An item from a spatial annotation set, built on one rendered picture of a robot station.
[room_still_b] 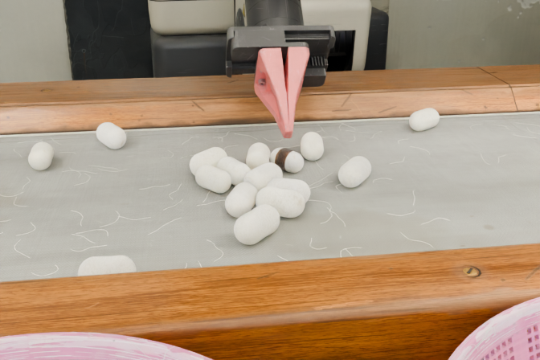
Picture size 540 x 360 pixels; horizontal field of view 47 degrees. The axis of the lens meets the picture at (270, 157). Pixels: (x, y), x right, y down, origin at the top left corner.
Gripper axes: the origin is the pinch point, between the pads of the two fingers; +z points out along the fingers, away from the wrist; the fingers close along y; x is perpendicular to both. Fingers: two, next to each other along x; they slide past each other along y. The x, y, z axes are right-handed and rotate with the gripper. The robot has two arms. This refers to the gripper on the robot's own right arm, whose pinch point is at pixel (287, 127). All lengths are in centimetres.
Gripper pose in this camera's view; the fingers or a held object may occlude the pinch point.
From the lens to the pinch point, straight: 56.7
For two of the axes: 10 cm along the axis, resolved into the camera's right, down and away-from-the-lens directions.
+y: 9.9, -0.4, 1.2
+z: 0.9, 8.9, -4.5
